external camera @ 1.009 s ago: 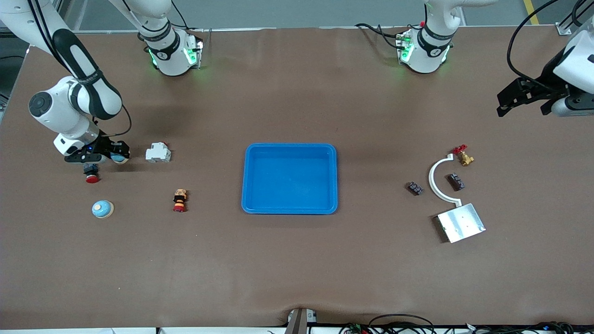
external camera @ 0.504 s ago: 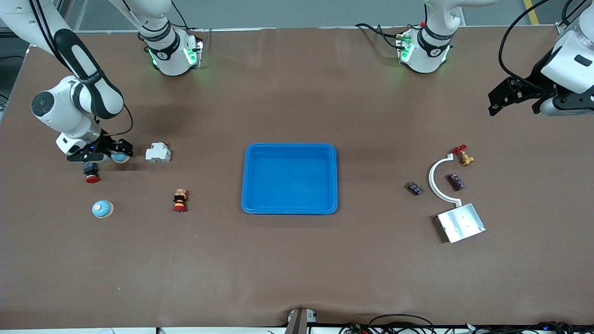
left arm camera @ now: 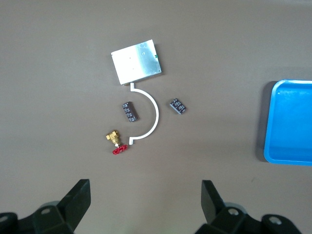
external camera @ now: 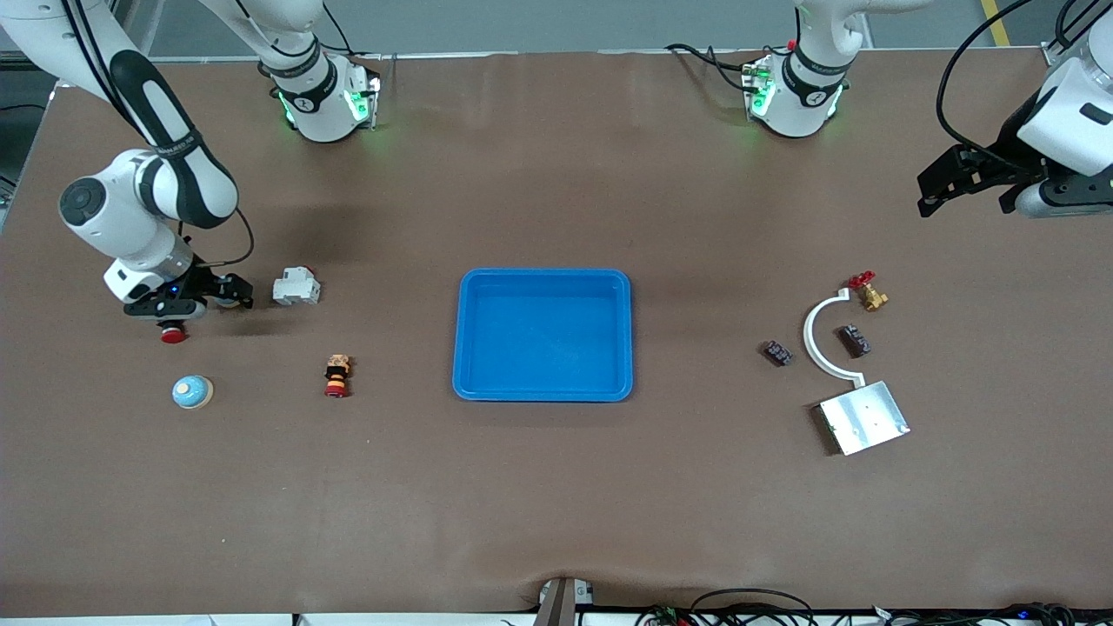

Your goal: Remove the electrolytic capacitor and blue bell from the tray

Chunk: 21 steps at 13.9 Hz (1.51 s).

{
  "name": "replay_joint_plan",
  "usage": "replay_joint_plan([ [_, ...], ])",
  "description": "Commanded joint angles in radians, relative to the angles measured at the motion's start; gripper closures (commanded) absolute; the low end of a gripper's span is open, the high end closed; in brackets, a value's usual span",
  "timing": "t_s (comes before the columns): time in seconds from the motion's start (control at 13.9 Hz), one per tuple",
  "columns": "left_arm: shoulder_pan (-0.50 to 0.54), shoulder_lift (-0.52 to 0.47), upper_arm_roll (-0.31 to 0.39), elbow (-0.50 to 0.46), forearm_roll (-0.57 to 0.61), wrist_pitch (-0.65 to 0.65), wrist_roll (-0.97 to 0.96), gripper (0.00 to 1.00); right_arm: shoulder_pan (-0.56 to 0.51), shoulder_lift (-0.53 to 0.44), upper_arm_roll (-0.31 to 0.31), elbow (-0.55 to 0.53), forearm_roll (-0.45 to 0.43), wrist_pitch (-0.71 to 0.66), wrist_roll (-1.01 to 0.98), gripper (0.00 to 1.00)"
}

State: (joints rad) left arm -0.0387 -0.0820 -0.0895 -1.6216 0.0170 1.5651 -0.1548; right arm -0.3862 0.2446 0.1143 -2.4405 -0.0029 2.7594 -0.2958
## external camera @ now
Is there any white curved plastic bracket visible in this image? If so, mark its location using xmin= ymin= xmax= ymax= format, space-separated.
xmin=803 ymin=289 xmax=865 ymax=386

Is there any silver metal plate block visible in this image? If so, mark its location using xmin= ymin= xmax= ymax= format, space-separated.
xmin=818 ymin=380 xmax=911 ymax=456

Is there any brass valve red handle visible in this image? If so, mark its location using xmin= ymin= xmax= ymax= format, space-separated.
xmin=848 ymin=270 xmax=890 ymax=313

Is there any blue plastic tray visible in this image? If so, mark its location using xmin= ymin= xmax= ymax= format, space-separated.
xmin=452 ymin=268 xmax=634 ymax=403

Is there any black arm base cable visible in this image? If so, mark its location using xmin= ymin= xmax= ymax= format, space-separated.
xmin=320 ymin=0 xmax=359 ymax=57
xmin=665 ymin=42 xmax=762 ymax=92

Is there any black overhead cable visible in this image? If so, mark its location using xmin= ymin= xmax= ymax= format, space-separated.
xmin=1054 ymin=0 xmax=1101 ymax=51

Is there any black cable bundle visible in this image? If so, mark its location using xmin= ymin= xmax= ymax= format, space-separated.
xmin=635 ymin=589 xmax=1113 ymax=626

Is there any white circuit breaker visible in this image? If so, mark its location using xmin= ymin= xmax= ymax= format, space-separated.
xmin=272 ymin=266 xmax=322 ymax=306

